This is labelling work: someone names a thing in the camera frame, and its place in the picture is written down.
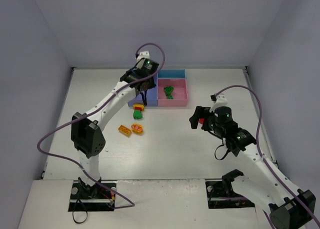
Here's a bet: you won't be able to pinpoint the teal container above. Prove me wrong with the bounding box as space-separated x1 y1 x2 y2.
157 69 186 79

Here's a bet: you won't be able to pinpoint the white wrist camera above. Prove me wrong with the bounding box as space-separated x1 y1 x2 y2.
135 50 150 62
209 93 228 113

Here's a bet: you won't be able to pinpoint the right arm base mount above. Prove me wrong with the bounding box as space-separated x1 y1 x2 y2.
205 179 255 210

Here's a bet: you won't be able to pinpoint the yellow flat lego brick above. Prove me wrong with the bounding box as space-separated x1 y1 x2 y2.
118 125 132 137

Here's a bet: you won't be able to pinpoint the green curved lego brick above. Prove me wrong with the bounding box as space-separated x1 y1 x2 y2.
163 86 174 96

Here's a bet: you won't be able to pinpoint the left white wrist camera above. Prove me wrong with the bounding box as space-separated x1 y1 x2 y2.
135 50 150 62

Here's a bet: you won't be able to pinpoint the yellow printed round lego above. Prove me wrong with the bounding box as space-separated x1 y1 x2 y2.
131 123 144 134

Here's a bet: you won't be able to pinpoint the large blue container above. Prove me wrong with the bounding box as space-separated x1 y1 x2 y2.
127 86 158 107

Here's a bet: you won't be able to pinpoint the yellow red green lego stack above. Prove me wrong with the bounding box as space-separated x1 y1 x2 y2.
132 103 145 120

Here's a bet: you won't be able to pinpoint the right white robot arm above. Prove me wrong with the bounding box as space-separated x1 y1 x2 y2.
189 106 316 229

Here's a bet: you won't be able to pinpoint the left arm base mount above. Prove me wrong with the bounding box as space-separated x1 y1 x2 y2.
68 181 116 212

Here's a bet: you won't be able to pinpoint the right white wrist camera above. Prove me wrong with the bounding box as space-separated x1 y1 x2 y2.
209 93 228 113

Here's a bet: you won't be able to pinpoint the pink container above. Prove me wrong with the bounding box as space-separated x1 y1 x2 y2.
157 78 189 107

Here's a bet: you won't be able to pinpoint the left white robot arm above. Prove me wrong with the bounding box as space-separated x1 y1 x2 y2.
70 58 159 190

